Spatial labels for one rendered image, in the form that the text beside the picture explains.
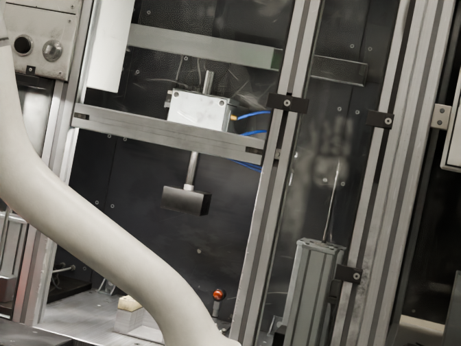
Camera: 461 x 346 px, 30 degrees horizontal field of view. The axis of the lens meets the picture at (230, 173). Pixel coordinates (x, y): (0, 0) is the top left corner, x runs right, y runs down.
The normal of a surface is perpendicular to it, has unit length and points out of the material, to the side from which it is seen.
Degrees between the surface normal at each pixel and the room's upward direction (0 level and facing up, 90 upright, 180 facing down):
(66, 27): 90
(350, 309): 90
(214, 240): 90
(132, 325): 90
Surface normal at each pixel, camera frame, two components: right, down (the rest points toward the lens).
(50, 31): -0.25, 0.00
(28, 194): 0.02, 0.01
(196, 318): 0.49, -0.22
